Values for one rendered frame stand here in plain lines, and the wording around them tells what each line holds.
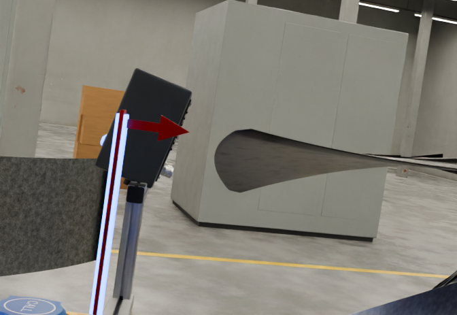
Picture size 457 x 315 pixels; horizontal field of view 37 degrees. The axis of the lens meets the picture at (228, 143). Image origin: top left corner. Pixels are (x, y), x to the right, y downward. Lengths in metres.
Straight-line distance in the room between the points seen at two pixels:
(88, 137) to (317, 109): 3.04
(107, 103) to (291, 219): 2.90
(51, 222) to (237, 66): 4.46
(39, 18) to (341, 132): 3.56
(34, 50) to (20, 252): 2.52
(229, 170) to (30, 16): 4.13
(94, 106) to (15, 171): 6.25
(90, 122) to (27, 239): 6.20
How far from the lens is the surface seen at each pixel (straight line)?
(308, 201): 7.05
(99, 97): 8.54
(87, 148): 8.59
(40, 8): 4.76
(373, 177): 7.33
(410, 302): 0.67
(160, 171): 1.22
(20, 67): 4.74
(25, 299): 0.41
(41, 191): 2.40
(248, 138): 0.55
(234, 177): 0.70
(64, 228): 2.51
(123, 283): 1.20
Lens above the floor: 1.21
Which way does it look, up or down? 3 degrees down
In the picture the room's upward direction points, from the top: 8 degrees clockwise
